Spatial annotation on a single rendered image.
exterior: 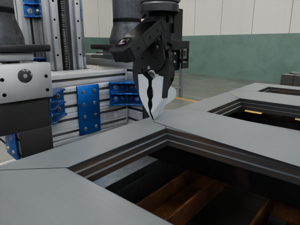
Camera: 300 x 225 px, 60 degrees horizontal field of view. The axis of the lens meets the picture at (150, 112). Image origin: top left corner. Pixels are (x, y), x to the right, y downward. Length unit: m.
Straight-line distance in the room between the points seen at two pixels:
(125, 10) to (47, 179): 0.80
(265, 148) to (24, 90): 0.56
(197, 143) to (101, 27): 11.85
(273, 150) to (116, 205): 0.32
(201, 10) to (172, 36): 8.71
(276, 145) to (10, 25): 0.73
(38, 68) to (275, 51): 7.56
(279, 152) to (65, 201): 0.37
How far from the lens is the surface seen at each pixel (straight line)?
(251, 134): 0.61
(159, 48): 0.47
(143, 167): 0.80
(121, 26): 1.08
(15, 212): 0.36
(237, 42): 8.46
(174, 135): 0.60
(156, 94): 0.48
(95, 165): 0.47
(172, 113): 0.73
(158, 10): 0.47
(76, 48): 1.05
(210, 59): 8.91
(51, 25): 1.01
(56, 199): 0.37
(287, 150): 0.55
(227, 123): 0.66
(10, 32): 0.84
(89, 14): 12.05
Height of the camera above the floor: 1.04
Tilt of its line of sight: 15 degrees down
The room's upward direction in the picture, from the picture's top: straight up
